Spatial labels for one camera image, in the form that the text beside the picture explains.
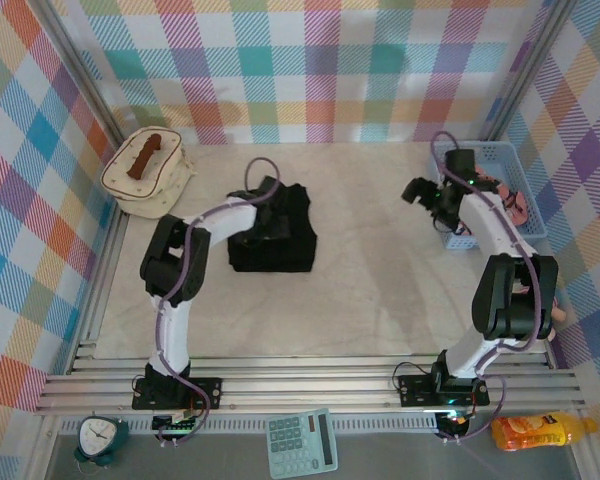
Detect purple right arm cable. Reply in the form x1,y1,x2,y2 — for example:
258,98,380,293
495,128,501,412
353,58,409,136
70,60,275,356
428,130,541,445

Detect slotted grey cable duct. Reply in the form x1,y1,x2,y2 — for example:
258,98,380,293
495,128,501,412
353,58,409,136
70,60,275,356
59,414,441,435

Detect circuit board with green light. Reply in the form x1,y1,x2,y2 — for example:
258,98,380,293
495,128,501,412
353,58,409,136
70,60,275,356
152,412,201,437
437,409,474,437

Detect orange drink bottle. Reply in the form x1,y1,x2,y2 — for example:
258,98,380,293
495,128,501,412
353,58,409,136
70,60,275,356
489,410,599,453

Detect light blue plastic basket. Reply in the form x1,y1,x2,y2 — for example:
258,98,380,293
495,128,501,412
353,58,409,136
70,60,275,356
431,141,549,251

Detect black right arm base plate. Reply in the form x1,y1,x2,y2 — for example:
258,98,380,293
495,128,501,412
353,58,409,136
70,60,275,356
397,372,491,409

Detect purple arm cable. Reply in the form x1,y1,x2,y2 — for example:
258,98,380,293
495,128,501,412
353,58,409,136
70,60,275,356
428,130,541,445
152,157,284,445

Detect teal calculator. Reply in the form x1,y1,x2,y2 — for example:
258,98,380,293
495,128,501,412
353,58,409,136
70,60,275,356
265,407,340,480

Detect black garment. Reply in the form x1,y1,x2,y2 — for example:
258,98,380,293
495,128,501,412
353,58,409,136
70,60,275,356
226,182,319,275

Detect grey metal corner post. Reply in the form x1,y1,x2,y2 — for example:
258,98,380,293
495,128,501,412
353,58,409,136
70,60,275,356
482,0,574,144
29,0,129,146

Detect small plush doll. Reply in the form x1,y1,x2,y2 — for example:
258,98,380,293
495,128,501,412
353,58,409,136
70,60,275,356
549,294,568,335

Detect aluminium frame rails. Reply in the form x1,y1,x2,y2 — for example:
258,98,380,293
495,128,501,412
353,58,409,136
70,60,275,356
33,204,589,417

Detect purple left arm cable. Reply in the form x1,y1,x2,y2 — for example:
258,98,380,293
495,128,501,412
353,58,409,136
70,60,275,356
152,157,284,445

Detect pink patterned garment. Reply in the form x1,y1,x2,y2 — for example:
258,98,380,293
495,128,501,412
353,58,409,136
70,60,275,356
452,168,530,236

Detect teal alarm clock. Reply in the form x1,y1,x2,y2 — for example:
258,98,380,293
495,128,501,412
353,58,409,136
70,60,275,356
73,415,130,469

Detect cream bag with brown handle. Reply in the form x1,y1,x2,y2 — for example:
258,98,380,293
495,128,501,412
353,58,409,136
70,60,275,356
99,126,199,220

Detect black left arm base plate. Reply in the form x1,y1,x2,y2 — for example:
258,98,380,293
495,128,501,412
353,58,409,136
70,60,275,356
131,375,223,412

